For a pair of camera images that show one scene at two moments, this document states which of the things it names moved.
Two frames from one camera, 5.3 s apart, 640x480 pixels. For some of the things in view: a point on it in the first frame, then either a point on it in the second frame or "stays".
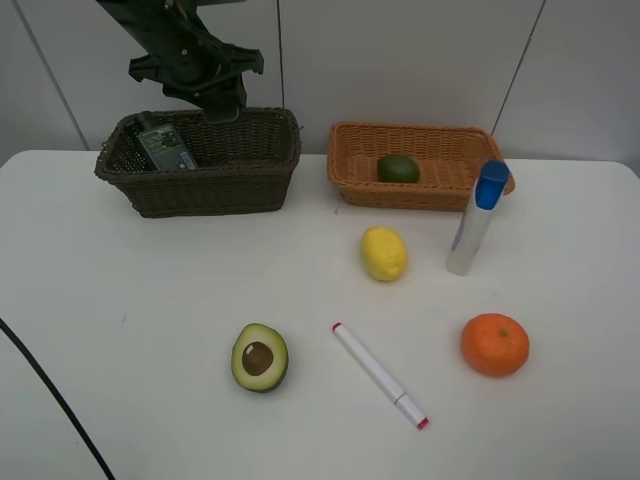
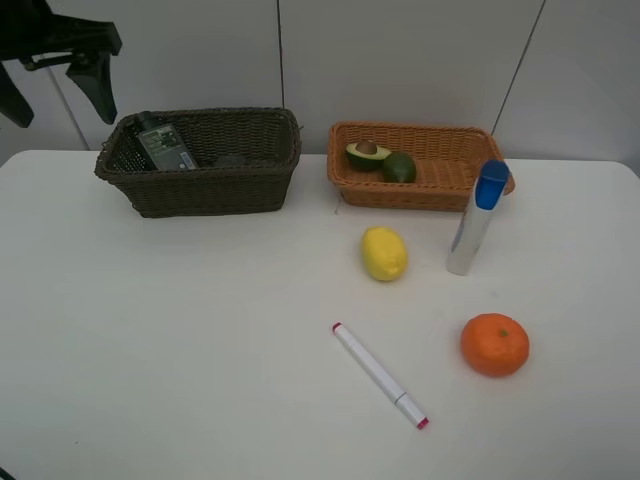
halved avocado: (259, 358) → (366, 156)
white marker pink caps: (398, 398) stays
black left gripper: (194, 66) → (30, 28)
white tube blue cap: (489, 190) stays
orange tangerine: (494, 344) stays
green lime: (397, 168) stays
